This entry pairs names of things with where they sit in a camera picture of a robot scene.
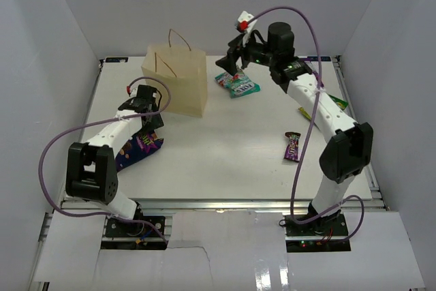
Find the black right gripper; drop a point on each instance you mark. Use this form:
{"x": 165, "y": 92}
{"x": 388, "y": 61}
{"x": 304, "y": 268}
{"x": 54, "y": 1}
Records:
{"x": 229, "y": 62}

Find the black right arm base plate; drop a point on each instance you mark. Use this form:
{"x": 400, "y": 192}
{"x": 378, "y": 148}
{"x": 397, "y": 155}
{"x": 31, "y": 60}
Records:
{"x": 334, "y": 226}

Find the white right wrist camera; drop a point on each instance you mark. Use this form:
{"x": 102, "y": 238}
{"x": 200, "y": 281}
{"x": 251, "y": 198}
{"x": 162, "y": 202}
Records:
{"x": 245, "y": 22}

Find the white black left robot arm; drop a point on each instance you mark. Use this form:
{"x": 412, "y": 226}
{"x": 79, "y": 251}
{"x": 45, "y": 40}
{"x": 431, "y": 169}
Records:
{"x": 93, "y": 166}

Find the teal Fox's candy bag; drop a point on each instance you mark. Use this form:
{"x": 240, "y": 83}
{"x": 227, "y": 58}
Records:
{"x": 238, "y": 85}

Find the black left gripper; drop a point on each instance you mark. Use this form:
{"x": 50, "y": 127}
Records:
{"x": 156, "y": 122}

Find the beige paper bag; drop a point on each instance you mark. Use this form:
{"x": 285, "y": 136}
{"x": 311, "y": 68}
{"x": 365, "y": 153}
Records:
{"x": 182, "y": 68}

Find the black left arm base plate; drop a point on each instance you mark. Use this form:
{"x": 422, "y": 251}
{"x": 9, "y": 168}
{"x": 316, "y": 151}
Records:
{"x": 117, "y": 229}

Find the purple snack pack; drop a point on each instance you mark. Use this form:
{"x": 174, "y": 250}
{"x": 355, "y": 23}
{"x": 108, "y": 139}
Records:
{"x": 313, "y": 66}

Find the purple M&M's candy pack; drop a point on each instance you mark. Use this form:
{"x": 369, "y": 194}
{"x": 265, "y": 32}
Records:
{"x": 292, "y": 149}

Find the blue purple nut candy bag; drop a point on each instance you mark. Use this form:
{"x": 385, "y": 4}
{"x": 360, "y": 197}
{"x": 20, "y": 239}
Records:
{"x": 140, "y": 146}

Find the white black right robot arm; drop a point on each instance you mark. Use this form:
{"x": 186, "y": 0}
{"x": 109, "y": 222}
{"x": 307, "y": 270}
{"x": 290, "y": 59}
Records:
{"x": 348, "y": 143}

